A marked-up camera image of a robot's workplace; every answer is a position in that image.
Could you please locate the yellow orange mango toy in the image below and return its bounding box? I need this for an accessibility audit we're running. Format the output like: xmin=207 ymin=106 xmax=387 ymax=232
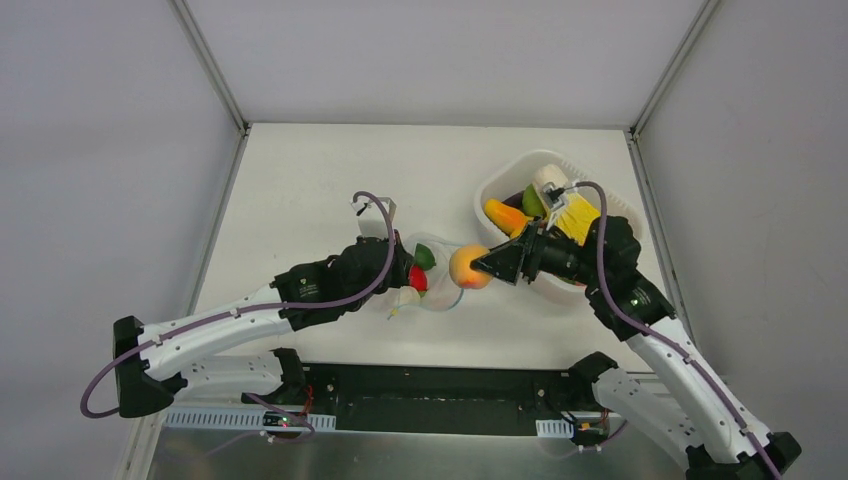
xmin=483 ymin=198 xmax=531 ymax=238

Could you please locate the orange fruit toy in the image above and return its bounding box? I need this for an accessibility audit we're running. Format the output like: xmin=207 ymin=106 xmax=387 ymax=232
xmin=449 ymin=244 xmax=492 ymax=290

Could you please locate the red apple toy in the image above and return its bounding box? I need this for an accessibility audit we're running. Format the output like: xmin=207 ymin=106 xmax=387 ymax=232
xmin=408 ymin=265 xmax=429 ymax=293

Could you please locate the dark green avocado toy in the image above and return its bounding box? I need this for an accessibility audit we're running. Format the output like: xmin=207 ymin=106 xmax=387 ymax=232
xmin=414 ymin=243 xmax=437 ymax=271

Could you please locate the clear zip top bag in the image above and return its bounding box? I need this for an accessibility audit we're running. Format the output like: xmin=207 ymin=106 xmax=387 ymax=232
xmin=377 ymin=232 xmax=464 ymax=320

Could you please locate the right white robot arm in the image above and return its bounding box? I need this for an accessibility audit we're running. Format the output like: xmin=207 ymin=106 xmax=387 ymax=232
xmin=469 ymin=216 xmax=802 ymax=479

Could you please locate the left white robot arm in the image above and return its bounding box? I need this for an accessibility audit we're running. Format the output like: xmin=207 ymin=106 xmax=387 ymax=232
xmin=113 ymin=237 xmax=415 ymax=418

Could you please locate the yellow napa cabbage toy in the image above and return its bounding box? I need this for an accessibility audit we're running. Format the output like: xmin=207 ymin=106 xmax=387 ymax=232
xmin=532 ymin=164 xmax=600 ymax=246

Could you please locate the light green fruit toy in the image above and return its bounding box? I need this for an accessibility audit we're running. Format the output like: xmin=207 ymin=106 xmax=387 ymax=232
xmin=521 ymin=185 xmax=547 ymax=217

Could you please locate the purple eggplant toy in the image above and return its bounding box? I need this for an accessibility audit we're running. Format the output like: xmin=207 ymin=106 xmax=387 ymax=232
xmin=503 ymin=191 xmax=524 ymax=209

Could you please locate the white plastic basin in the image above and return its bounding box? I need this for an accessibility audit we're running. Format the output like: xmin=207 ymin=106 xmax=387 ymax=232
xmin=473 ymin=149 xmax=652 ymax=305

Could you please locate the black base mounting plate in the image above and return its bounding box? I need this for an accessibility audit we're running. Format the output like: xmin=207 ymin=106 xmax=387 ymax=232
xmin=263 ymin=363 xmax=592 ymax=436

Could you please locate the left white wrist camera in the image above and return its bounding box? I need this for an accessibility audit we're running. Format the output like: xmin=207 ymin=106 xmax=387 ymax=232
xmin=351 ymin=196 xmax=389 ymax=240

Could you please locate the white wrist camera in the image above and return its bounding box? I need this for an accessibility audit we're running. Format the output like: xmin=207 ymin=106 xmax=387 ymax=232
xmin=538 ymin=182 xmax=577 ymax=230
xmin=351 ymin=196 xmax=389 ymax=240

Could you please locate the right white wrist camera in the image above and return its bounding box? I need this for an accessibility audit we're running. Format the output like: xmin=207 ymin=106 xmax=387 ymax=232
xmin=538 ymin=182 xmax=577 ymax=230

